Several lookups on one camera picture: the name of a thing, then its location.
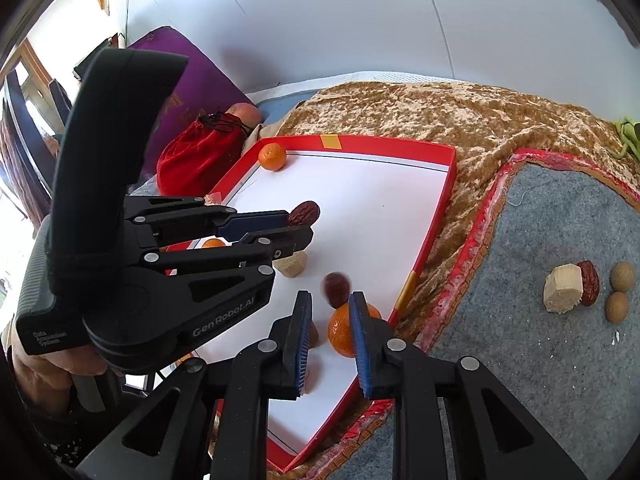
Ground red drawstring pouch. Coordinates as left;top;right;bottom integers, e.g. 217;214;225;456
156;112;251;197

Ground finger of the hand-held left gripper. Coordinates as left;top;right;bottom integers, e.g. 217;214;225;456
122;195;293;251
144;225;315;312

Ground gold velvet blanket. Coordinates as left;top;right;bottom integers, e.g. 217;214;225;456
270;80;640;480

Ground grey felt mat red border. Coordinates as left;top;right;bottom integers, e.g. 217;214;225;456
310;160;640;480

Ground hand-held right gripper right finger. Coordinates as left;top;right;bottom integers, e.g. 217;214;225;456
348;291;588;480

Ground reddish apple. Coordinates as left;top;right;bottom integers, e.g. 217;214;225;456
225;102;263;133

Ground person's patterned clothing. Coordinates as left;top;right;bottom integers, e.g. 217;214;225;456
15;410;101;480

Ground red tray white inside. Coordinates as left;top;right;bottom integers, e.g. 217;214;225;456
162;135;458;475

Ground dark red date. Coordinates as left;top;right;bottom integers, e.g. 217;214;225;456
287;201;321;228
321;272;352;309
576;260;600;307

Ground purple fabric bag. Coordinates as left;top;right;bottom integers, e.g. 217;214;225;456
127;27;251;161

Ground wooden framed window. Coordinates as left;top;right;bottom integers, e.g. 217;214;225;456
0;40;61;111

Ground striped brown cloth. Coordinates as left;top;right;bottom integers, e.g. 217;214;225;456
0;95;51;226

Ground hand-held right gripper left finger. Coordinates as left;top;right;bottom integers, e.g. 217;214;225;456
77;290;314;480

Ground person's left hand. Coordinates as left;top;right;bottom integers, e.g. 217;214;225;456
7;337;118;401

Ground green leafy vegetable bunch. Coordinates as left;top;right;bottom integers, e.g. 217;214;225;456
614;117;640;161

